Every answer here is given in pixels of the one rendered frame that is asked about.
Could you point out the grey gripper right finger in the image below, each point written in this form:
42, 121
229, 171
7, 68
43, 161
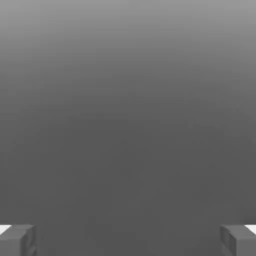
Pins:
240, 242

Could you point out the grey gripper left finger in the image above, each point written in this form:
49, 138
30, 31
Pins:
16, 241

